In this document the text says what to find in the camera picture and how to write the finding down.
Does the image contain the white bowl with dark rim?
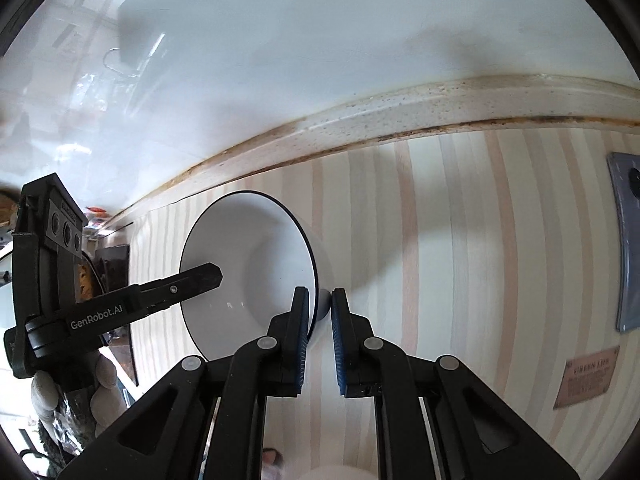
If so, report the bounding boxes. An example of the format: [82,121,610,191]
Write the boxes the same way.
[180,191,333,361]

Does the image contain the gloved hand holding gripper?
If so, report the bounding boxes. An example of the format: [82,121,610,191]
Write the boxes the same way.
[30,352,127,443]

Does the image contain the brown leather label patch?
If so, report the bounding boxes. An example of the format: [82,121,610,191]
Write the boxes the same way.
[553,346,620,410]

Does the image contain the striped table mat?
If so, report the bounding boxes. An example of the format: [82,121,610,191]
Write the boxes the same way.
[127,127,640,480]

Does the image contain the blue smartphone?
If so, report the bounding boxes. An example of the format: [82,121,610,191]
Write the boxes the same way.
[606,152,640,334]

